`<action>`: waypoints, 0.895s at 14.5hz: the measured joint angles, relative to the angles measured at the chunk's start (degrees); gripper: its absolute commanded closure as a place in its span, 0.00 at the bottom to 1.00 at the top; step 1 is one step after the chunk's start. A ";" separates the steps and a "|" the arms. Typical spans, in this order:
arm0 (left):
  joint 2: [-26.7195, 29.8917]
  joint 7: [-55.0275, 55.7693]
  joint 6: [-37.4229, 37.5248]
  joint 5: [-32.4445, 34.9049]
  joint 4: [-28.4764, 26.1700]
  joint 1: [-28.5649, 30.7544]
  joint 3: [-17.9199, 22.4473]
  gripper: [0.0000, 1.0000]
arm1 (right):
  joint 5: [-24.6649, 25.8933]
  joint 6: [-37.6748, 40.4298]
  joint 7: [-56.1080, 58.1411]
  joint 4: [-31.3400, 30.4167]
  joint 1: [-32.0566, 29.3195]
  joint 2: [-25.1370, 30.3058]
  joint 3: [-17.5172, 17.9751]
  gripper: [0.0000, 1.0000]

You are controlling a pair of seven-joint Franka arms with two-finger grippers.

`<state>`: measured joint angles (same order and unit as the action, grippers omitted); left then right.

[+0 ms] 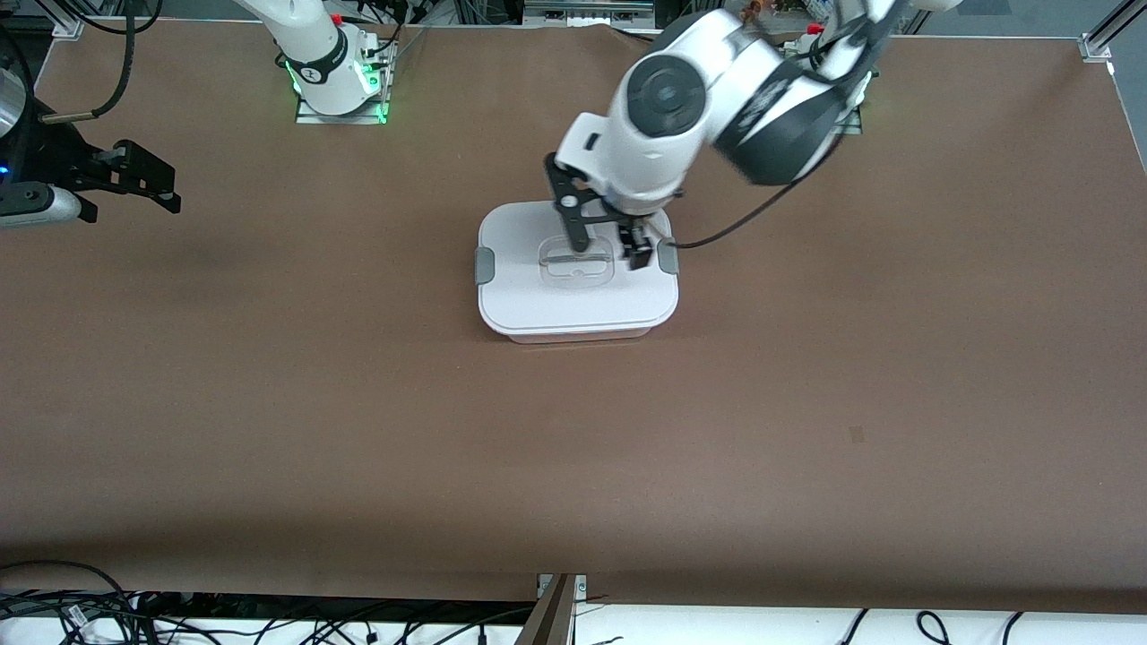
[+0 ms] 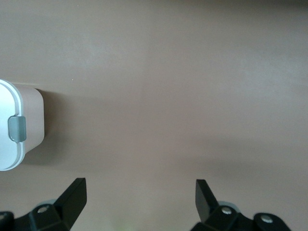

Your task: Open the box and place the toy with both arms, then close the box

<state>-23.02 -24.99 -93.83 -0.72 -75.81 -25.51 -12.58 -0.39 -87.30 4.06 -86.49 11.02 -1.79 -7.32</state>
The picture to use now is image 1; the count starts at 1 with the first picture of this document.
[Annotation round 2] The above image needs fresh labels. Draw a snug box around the black base cable bundle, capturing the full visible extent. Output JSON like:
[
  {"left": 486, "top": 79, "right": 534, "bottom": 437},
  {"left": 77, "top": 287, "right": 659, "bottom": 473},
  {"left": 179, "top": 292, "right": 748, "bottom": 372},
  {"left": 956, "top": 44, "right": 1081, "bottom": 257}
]
[{"left": 341, "top": 0, "right": 433, "bottom": 68}]

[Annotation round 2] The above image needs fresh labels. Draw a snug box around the white box lid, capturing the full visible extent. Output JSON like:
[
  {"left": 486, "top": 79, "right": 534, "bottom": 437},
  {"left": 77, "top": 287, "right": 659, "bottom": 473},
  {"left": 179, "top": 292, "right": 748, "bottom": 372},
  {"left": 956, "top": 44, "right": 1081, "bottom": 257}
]
[{"left": 474, "top": 202, "right": 680, "bottom": 334}]

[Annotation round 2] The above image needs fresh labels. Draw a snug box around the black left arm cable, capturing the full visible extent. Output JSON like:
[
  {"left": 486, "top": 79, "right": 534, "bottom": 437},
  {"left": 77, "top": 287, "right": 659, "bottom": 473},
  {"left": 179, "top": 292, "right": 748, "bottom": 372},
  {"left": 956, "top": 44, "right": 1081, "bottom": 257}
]
[{"left": 663, "top": 0, "right": 901, "bottom": 250}]

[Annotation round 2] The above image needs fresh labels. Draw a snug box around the pink plastic box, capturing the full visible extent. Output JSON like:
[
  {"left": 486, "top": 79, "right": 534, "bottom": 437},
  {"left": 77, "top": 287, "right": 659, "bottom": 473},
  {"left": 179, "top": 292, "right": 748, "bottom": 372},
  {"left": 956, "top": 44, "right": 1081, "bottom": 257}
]
[{"left": 500, "top": 322, "right": 657, "bottom": 344}]

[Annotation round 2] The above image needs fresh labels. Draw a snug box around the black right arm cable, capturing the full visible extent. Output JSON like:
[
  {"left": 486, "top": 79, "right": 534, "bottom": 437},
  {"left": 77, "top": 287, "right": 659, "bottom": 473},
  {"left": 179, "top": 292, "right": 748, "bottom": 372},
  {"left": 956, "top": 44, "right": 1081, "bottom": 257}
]
[{"left": 40, "top": 0, "right": 164, "bottom": 125}]

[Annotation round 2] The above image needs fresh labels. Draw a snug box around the black looped cable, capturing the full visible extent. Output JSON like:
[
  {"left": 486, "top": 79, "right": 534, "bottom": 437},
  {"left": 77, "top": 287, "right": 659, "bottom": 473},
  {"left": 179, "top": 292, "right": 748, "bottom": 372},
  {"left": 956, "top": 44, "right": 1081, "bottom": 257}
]
[{"left": 0, "top": 560, "right": 137, "bottom": 628}]

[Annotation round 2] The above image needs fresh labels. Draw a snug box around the brown wooden post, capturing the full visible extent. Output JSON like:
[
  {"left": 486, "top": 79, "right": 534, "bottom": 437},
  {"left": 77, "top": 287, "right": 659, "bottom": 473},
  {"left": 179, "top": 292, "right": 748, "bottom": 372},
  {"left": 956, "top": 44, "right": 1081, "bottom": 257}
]
[{"left": 515, "top": 573, "right": 579, "bottom": 645}]

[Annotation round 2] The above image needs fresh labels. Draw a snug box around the aluminium frame bar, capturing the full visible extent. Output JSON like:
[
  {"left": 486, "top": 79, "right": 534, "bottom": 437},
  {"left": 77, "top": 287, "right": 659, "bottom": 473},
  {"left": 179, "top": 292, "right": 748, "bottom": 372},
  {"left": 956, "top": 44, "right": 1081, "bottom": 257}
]
[{"left": 522, "top": 0, "right": 657, "bottom": 30}]

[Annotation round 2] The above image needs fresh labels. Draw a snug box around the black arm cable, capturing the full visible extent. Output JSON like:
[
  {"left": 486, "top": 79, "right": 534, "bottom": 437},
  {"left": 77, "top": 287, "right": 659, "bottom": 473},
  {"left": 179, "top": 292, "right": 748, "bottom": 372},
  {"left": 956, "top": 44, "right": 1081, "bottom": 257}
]
[
  {"left": 663, "top": 0, "right": 901, "bottom": 250},
  {"left": 40, "top": 0, "right": 164, "bottom": 125}
]

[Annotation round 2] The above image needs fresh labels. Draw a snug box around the brown table cover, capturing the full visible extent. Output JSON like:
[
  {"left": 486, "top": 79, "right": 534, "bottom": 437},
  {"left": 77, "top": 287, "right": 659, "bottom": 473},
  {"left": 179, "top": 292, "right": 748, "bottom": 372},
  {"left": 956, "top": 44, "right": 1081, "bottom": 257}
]
[{"left": 0, "top": 18, "right": 1147, "bottom": 615}]

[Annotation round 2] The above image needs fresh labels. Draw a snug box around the black cable tangle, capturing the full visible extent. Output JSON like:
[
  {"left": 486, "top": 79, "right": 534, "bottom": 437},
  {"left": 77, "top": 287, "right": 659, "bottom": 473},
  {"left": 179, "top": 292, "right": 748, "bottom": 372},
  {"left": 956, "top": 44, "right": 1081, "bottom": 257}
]
[{"left": 0, "top": 587, "right": 539, "bottom": 645}]

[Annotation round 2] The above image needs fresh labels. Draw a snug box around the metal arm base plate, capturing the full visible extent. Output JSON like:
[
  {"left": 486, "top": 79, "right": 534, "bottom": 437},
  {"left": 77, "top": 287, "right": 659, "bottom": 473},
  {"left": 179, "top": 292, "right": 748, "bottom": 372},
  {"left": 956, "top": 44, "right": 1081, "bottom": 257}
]
[
  {"left": 296, "top": 36, "right": 397, "bottom": 126},
  {"left": 829, "top": 54, "right": 866, "bottom": 135}
]

